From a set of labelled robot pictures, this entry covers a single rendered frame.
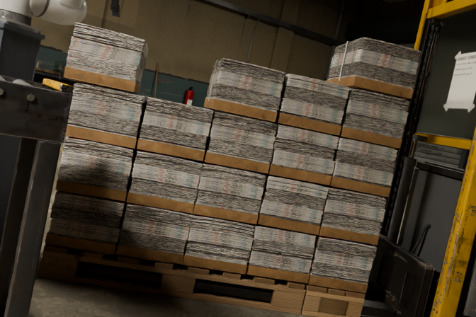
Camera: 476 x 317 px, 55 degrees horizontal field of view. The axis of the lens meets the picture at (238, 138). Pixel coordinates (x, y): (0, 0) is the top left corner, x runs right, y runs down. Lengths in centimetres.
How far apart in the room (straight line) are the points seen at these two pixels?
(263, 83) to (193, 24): 729
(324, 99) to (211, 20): 746
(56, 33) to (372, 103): 703
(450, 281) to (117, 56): 171
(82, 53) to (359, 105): 121
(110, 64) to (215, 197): 71
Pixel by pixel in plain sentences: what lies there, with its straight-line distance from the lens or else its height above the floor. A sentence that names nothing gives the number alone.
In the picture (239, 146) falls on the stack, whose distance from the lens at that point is 198.
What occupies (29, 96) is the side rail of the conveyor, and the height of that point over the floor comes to 78.
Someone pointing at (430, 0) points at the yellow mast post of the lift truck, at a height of 169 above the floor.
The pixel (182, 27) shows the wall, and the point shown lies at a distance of 916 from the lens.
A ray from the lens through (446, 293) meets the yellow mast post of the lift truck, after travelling 227.
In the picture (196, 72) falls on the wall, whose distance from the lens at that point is 924.
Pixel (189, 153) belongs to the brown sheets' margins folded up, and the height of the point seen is 63.
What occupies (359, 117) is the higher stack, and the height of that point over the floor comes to 93.
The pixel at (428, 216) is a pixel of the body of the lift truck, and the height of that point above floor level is 51.
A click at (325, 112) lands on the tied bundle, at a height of 93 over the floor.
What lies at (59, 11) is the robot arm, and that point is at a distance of 227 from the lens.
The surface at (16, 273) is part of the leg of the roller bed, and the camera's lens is 126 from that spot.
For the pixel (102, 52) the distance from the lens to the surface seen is 198.
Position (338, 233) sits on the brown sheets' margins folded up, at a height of 40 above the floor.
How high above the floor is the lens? 84
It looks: 3 degrees down
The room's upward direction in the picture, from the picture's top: 12 degrees clockwise
